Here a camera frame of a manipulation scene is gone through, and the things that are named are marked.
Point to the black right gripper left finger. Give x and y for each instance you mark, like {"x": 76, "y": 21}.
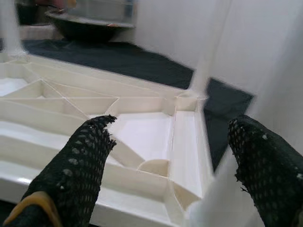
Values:
{"x": 75, "y": 170}

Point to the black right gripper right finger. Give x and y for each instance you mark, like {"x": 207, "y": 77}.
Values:
{"x": 270, "y": 170}

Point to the white plastic table top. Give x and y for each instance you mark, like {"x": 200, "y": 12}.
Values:
{"x": 142, "y": 134}

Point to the tan rubber band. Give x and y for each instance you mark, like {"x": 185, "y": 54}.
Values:
{"x": 30, "y": 199}

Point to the black wok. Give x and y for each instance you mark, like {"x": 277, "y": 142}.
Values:
{"x": 87, "y": 29}

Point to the clear plastic storage container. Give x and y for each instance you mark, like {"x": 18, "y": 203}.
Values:
{"x": 106, "y": 10}

